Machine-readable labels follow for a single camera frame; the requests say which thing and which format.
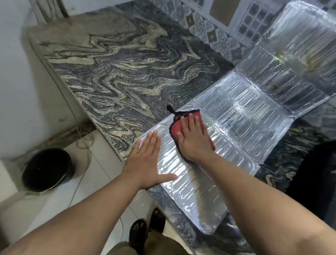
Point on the red cleaning cloth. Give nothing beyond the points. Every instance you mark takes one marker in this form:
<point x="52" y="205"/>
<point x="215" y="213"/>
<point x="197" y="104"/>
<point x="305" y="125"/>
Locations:
<point x="178" y="126"/>

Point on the person's right forearm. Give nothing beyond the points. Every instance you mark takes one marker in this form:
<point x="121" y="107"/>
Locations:
<point x="267" y="210"/>

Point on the person's left hand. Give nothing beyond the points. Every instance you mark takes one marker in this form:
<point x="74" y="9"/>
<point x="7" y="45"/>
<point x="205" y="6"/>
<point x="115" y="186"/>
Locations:
<point x="147" y="163"/>

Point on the person's right hand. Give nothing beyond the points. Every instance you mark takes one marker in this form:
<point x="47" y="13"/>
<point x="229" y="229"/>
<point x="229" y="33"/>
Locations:
<point x="195" y="139"/>

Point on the black gas stove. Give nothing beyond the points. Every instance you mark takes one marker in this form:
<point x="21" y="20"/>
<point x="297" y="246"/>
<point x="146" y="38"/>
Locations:
<point x="320" y="178"/>

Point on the leaning patterned board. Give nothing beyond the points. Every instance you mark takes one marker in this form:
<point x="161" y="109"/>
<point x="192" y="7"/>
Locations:
<point x="52" y="10"/>

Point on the person's olive shorts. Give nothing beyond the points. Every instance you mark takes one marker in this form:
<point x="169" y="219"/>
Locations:
<point x="147" y="248"/>

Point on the person's left forearm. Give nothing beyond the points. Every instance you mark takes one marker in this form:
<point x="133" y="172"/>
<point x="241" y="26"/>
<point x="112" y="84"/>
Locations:
<point x="78" y="226"/>

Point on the person's left black sandal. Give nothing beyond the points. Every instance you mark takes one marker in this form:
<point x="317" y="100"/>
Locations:
<point x="137" y="231"/>

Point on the black bucket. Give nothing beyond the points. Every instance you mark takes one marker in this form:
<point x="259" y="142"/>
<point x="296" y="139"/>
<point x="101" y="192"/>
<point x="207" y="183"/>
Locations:
<point x="47" y="168"/>

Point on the aluminium foil splash guard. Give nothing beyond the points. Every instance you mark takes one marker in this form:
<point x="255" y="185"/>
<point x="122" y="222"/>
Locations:
<point x="249" y="118"/>

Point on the person's right black sandal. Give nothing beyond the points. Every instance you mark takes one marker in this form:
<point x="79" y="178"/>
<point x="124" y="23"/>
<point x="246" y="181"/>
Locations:
<point x="157" y="220"/>

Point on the person's black sandal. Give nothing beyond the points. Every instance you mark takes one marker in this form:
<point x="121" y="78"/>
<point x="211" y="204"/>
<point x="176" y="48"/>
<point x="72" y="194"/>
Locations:
<point x="137" y="231"/>
<point x="157" y="220"/>

